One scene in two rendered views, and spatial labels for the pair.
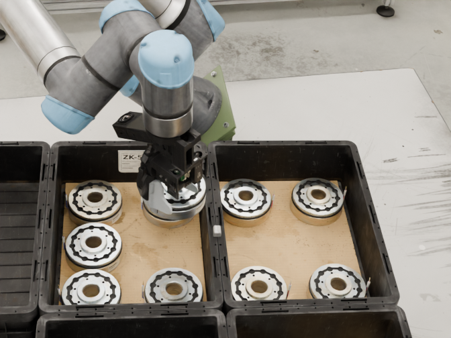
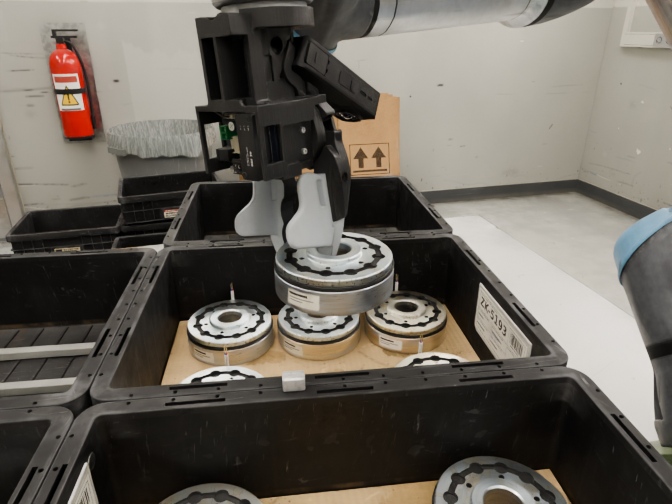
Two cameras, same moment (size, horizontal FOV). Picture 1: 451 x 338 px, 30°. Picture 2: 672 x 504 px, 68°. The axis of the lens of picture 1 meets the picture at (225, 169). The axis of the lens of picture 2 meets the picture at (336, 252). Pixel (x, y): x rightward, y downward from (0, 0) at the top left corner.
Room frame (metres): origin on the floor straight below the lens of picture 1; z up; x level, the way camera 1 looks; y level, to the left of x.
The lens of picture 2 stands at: (1.02, -0.31, 1.19)
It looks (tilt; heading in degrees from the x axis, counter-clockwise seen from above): 24 degrees down; 93
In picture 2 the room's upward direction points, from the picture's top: straight up
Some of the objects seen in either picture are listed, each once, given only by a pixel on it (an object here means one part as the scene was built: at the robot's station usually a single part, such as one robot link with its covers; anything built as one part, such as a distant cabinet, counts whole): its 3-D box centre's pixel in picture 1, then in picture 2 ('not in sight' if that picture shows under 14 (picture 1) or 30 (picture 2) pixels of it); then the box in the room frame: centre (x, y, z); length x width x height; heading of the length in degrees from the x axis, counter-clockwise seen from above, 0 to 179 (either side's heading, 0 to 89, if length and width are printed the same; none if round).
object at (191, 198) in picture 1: (176, 186); (334, 256); (1.00, 0.08, 1.01); 0.10 x 0.10 x 0.01
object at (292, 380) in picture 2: (217, 231); (293, 380); (0.97, 0.00, 0.94); 0.02 x 0.01 x 0.01; 10
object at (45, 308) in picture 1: (131, 222); (324, 302); (0.99, 0.16, 0.92); 0.40 x 0.30 x 0.02; 10
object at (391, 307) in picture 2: (94, 198); (406, 308); (1.08, 0.24, 0.86); 0.05 x 0.05 x 0.01
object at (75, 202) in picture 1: (94, 199); (406, 311); (1.08, 0.24, 0.86); 0.10 x 0.10 x 0.01
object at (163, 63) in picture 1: (165, 72); not in sight; (0.94, 0.10, 1.30); 0.09 x 0.08 x 0.11; 35
